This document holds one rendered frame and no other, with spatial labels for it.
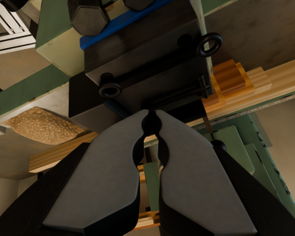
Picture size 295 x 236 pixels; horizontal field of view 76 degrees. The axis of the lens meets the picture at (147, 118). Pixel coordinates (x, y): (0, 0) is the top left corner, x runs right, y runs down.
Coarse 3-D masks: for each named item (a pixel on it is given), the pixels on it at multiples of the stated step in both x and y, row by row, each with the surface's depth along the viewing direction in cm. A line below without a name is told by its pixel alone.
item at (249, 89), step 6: (240, 66) 31; (240, 72) 31; (246, 78) 30; (246, 84) 29; (252, 84) 29; (240, 90) 29; (246, 90) 29; (252, 90) 29; (228, 96) 30; (234, 96) 29; (240, 96) 30; (228, 102) 31
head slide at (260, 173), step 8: (248, 144) 38; (248, 152) 37; (256, 152) 37; (256, 160) 36; (256, 168) 36; (264, 168) 35; (256, 176) 35; (264, 176) 35; (264, 184) 34; (272, 184) 34; (272, 192) 34; (280, 200) 33
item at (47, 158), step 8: (248, 72) 34; (256, 72) 33; (264, 72) 33; (256, 80) 33; (264, 80) 32; (256, 88) 32; (264, 88) 32; (248, 96) 34; (88, 136) 43; (64, 144) 45; (72, 144) 44; (40, 152) 47; (48, 152) 46; (56, 152) 45; (64, 152) 44; (32, 160) 47; (40, 160) 46; (48, 160) 45; (56, 160) 44; (32, 168) 46; (40, 168) 46
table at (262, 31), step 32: (32, 0) 21; (224, 0) 22; (256, 0) 22; (288, 0) 23; (224, 32) 25; (256, 32) 26; (288, 32) 28; (256, 64) 33; (0, 96) 34; (32, 96) 30; (64, 96) 31
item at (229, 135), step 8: (224, 128) 28; (232, 128) 27; (208, 136) 28; (216, 136) 28; (224, 136) 27; (232, 136) 27; (232, 144) 26; (240, 144) 26; (232, 152) 26; (240, 152) 26; (240, 160) 25; (248, 160) 25; (248, 168) 25
